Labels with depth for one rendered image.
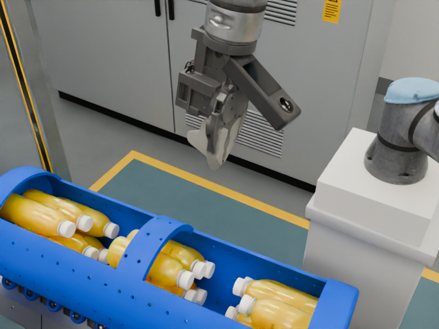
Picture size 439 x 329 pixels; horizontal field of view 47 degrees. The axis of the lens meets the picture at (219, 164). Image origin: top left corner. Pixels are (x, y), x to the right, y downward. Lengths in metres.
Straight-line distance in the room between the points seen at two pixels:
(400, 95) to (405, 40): 2.57
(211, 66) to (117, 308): 0.60
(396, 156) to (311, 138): 1.51
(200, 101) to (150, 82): 2.43
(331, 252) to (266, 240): 1.35
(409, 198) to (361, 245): 0.18
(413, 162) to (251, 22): 0.70
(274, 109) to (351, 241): 0.73
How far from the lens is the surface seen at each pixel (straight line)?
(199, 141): 0.74
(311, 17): 2.40
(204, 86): 0.68
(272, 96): 0.66
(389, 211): 1.21
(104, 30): 3.18
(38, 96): 1.59
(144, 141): 3.36
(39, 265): 1.20
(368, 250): 1.33
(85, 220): 1.30
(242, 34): 0.64
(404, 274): 1.35
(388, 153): 1.23
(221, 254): 1.24
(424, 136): 1.14
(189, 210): 2.85
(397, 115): 1.18
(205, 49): 0.69
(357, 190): 1.22
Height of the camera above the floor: 2.05
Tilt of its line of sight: 41 degrees down
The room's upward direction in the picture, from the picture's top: straight up
